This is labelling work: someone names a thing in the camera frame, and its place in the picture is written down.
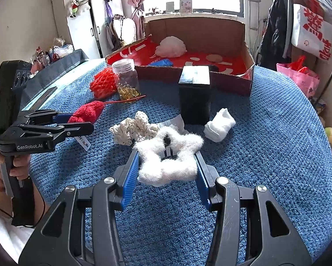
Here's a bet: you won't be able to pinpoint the white folded sock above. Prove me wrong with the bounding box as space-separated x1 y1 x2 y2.
204 108 236 143

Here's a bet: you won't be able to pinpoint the black scrunchie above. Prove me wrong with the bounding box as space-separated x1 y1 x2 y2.
209 65 219 72

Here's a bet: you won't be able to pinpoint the white fluffy star scrunchie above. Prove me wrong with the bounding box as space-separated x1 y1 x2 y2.
134 127 204 187

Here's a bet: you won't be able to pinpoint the cream crocheted item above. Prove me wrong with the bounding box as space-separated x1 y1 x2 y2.
109 111 160 147

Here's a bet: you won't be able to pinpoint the red mesh sponge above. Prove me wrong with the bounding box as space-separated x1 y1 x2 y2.
90 67 117 100

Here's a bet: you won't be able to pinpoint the person's left hand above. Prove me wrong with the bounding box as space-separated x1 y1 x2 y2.
0 149 33 200

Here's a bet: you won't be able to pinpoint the white mesh bath sponge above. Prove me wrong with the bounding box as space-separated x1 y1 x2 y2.
155 36 187 58

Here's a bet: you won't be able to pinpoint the red knitted item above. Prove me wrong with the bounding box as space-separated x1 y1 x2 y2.
68 95 146 124

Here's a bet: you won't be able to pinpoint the red lined cardboard box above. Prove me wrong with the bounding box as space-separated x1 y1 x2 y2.
106 17 255 96

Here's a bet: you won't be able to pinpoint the blue knitted blanket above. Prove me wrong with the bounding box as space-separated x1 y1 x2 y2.
30 67 332 265

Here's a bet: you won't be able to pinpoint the blue sponge block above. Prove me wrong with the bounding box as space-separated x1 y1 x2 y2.
148 59 173 67

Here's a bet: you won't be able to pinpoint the round brown powder puff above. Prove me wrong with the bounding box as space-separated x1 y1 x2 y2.
206 54 223 63

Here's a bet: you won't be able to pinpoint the metal crutch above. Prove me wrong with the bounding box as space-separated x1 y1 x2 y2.
247 0 261 57

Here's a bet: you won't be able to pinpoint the jar with gold beads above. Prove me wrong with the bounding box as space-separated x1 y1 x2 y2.
112 59 141 100

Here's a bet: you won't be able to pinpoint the dark hanging jacket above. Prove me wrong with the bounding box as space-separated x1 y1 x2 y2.
259 0 293 70

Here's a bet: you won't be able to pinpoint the white bag red characters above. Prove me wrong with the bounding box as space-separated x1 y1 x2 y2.
291 4 332 61

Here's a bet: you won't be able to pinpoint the pink plastic bag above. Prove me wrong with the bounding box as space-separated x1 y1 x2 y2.
276 55 320 99

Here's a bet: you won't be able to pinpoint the white wardrobe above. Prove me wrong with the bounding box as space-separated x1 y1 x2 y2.
51 0 124 59

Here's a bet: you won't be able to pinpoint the black rectangular box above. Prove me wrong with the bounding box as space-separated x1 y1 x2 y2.
179 65 211 125

